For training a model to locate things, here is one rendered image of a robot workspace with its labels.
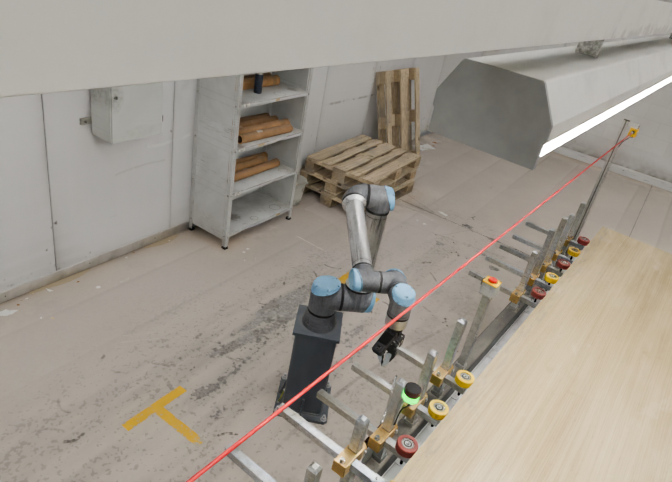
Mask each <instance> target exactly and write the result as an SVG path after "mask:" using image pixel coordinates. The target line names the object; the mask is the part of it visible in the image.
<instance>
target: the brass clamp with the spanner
mask: <svg viewBox="0 0 672 482"><path fill-rule="evenodd" d="M382 425H383V424H382ZM382 425H381V426H380V427H379V428H378V429H377V430H376V431H375V432H374V433H373V434H372V435H371V436H370V437H369V441H368V444H367V446H368V447H369V448H371V449H372V450H373V451H375V452H376V453H379V452H380V451H381V449H382V448H383V446H384V443H385V441H386V440H387V439H388V437H390V438H392V437H393V436H394V434H395V433H397V432H398V426H397V424H396V425H395V426H394V428H393V429H392V430H391V431H390V432H388V431H387V430H385V429H384V428H382ZM376 435H379V436H380V440H379V441H377V440H375V438H374V437H375V436H376Z"/></svg>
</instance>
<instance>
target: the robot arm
mask: <svg viewBox="0 0 672 482"><path fill-rule="evenodd" d="M342 207H343V209H344V210H345V211H346V217H347V226H348V235H349V245H350V254H351V263H352V269H351V270H350V272H349V278H347V280H346V283H341V282H340V280H339V279H337V278H336V277H334V276H330V275H327V276H325V275H323V276H319V277H317V278H316V279H315V280H314V281H313V284H312V287H311V293H310V298H309V303H308V308H307V309H306V311H305V312H304V314H303V316H302V323H303V325H304V326H305V327H306V328H307V329H308V330H310V331H312V332H315V333H328V332H331V331H332V330H334V328H335V326H336V317H335V311H345V312H357V313H369V312H371V311H372V309H373V307H374V304H375V300H376V296H375V295H376V293H380V294H388V297H389V301H390V302H389V306H388V310H387V311H386V313H387V314H386V318H385V324H388V323H389V322H390V321H391V320H393V319H394V318H395V317H397V316H398V315H399V314H400V313H402V312H403V311H404V310H405V309H407V308H408V307H409V306H411V305H412V304H413V303H414V302H415V296H416V293H415V290H414V289H413V288H412V287H411V286H410V285H408V283H407V279H406V277H405V275H404V273H403V272H402V271H401V270H399V269H396V268H392V269H388V270H387V271H386V272H383V271H374V267H375V263H376V259H377V255H378V251H379V247H380V243H381V239H382V235H383V232H384V228H385V224H386V220H387V216H388V214H389V211H393V210H394V207H395V193H394V190H393V188H392V187H388V186H381V185H373V184H366V183H361V184H357V185H354V186H352V187H351V188H349V189H348V190H347V191H346V192H345V193H344V195H343V197H342ZM365 208H366V212H364V209H365ZM411 310H412V309H410V310H409V311H408V312H407V313H405V314H404V315H403V316H402V317H400V318H399V319H398V320H397V321H395V322H394V323H393V324H392V325H390V326H389V327H388V328H387V329H386V330H385V331H384V333H383V334H382V335H381V336H380V338H379V339H378V340H377V342H376V343H375V344H374V345H373V347H372V351H373V352H374V353H375V354H377V356H378V360H379V362H380V365H381V366H382V367H384V366H386V365H387V364H388V363H389V362H390V361H391V360H393V359H394V358H395V356H396V355H397V349H396V348H397V347H398V345H399V343H400V345H399V347H401V346H402V344H403V341H404V338H405V335H404V334H402V331H403V330H404V329H406V327H407V324H408V321H409V317H410V313H411ZM402 335H403V337H402ZM402 340H403V341H402ZM401 342H402V343H401ZM386 351H388V352H387V353H386ZM385 353H386V354H385ZM384 354H385V359H384V360H383V358H384Z"/></svg>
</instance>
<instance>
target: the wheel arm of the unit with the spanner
mask: <svg viewBox="0 0 672 482"><path fill-rule="evenodd" d="M316 398H318V399H319V400H320V401H322V402H323V403H325V404H326V405H327V406H329V407H330V408H331V409H333V410H334V411H336V412H337V413H338V414H340V415H341V416H342V417H344V418H345V419H346V420H348V421H349V422H351V423H352V424H353V425H355V421H356V419H357V418H358V417H359V416H360V415H358V414H357V413H355V412H354V411H353V410H351V409H350V408H348V407H347V406H346V405H344V404H343V403H341V402H340V401H339V400H337V399H336V398H334V397H333V396H332V395H330V394H329V393H327V392H326V391H325V390H323V389H320V390H319V391H318V392H317V395H316ZM377 429H378V428H376V427H375V426H374V425H372V424H371V423H369V426H368V430H367V433H366V434H367V435H368V436H371V435H372V434H373V433H374V432H375V431H376V430H377ZM395 445H396V441H395V440H393V439H392V438H390V437H388V439H387V440H386V441H385V443H384V446H383V447H385V448H386V449H387V450H389V451H390V452H392V453H393V454H394V455H395V456H396V457H398V458H399V459H401V460H402V461H403V462H405V463H407V462H408V461H409V460H410V458H404V457H402V456H400V455H399V454H398V453H397V451H396V449H395Z"/></svg>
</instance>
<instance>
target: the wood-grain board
mask: <svg viewBox="0 0 672 482"><path fill-rule="evenodd" d="M393 481H395V482H672V254H670V253H668V252H665V251H663V250H660V249H658V248H655V247H653V246H651V245H648V244H646V243H643V242H641V241H638V240H636V239H633V238H631V237H628V236H626V235H623V234H621V233H618V232H616V231H613V230H611V229H608V228H606V227H604V226H603V227H602V228H601V229H600V230H599V232H598V233H597V234H596V235H595V236H594V238H593V239H592V240H591V241H590V243H589V244H588V245H587V246H586V247H585V249H584V250H583V251H582V252H581V253H580V255H579V256H578V257H577V258H576V259H575V261H574V262H573V263H572V264H571V265H570V267H569V268H568V269H567V270H566V272H565V273H564V274H563V275H562V276H561V278H560V279H559V280H558V281H557V282H556V284H555V285H554V286H553V287H552V288H551V290H550V291H549V292H548V293H547V294H546V296H545V297H544V298H543V299H542V301H541V302H540V303H539V304H538V305H537V307H536V308H535V309H534V310H533V311H532V313H531V314H530V315H529V316H528V317H527V319H526V320H525V321H524V322H523V323H522V325H521V326H520V327H519V328H518V330H517V331H516V332H515V333H514V334H513V336H512V337H511V338H510V339H509V340H508V342H507V343H506V344H505V345H504V346H503V348H502V349H501V350H500V351H499V352H498V354H497V355H496V356H495V357H494V359H493V360H492V361H491V362H490V363H489V365H488V366H487V367H486V368H485V369H484V371H483V372H482V373H481V374H480V375H479V377H478V378H477V379H476V380H475V381H474V383H473V384H472V385H471V386H470V387H469V389H468V390H467V391H466V392H465V394H464V395H463V396H462V397H461V398H460V400H459V401H458V402H457V403H456V404H455V406H454V407H453V408H452V409H451V410H450V412H449V413H448V414H447V415H446V416H445V418H444V419H443V420H442V421H441V423H440V424H439V425H438V426H437V427H436V429H435V430H434V431H433V432H432V433H431V435H430V436H429V437H428V438H427V439H426V441H425V442H424V443H423V444H422V445H421V447H420V448H419V449H418V450H417V452H416V453H415V454H414V455H413V456H412V458H411V459H410V460H409V461H408V462H407V464H406V465H405V466H404V467H403V468H402V470H401V471H400V472H399V473H398V474H397V476H396V477H395V478H394V479H393Z"/></svg>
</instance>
